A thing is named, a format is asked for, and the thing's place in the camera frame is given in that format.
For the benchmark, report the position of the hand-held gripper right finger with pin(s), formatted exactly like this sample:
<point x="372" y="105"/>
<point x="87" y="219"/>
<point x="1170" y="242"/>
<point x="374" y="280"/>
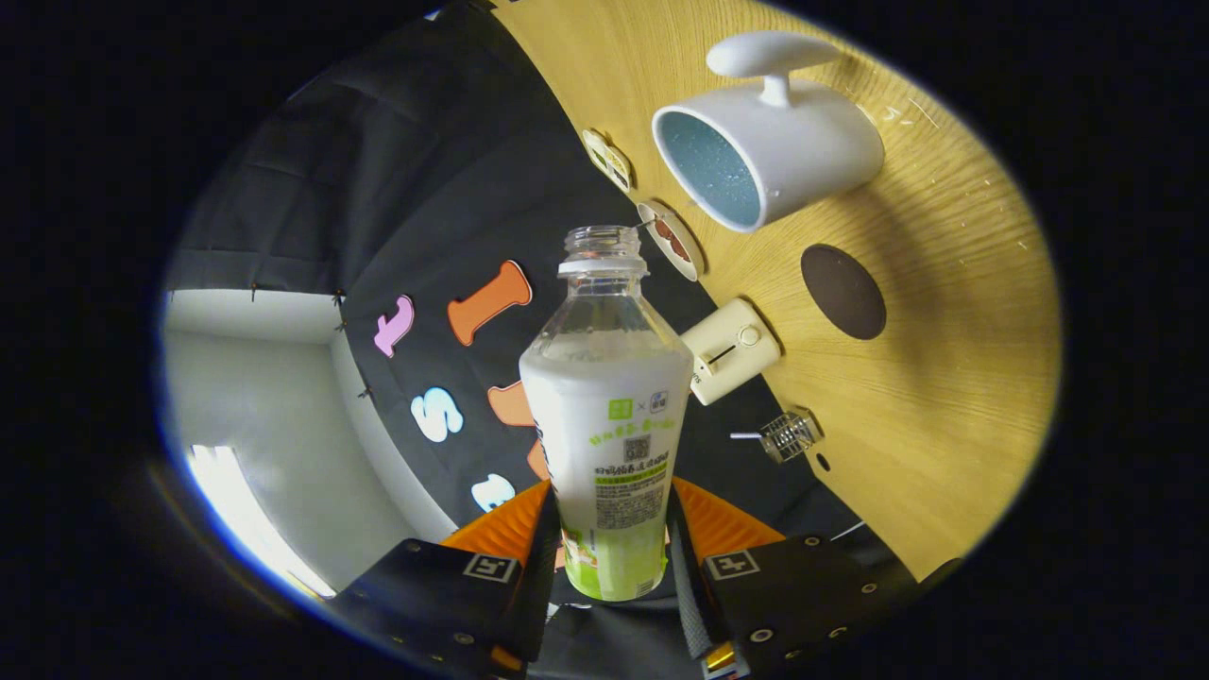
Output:
<point x="689" y="604"/>

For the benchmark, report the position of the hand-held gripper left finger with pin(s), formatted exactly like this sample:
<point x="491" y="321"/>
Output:
<point x="540" y="586"/>

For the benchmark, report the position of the clear plastic juice bottle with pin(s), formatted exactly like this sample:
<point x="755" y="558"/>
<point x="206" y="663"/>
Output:
<point x="604" y="416"/>

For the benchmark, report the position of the dark round coaster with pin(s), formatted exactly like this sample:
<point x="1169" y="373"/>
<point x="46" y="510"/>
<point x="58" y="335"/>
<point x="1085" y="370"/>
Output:
<point x="843" y="293"/>

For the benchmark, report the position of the cream plastic box device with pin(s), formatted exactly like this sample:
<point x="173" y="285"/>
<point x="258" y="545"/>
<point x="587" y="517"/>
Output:
<point x="732" y="354"/>

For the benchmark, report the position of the wooden table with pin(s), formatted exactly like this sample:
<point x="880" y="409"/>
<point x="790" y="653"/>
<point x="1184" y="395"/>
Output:
<point x="945" y="425"/>

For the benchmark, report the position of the small dish with brown snacks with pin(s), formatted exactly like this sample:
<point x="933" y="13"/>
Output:
<point x="672" y="241"/>

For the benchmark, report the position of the black backdrop cloth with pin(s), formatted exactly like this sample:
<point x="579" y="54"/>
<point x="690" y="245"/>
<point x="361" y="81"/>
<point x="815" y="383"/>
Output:
<point x="425" y="189"/>

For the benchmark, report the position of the small cream patterned dish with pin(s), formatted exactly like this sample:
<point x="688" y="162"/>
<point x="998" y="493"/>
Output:
<point x="609" y="161"/>

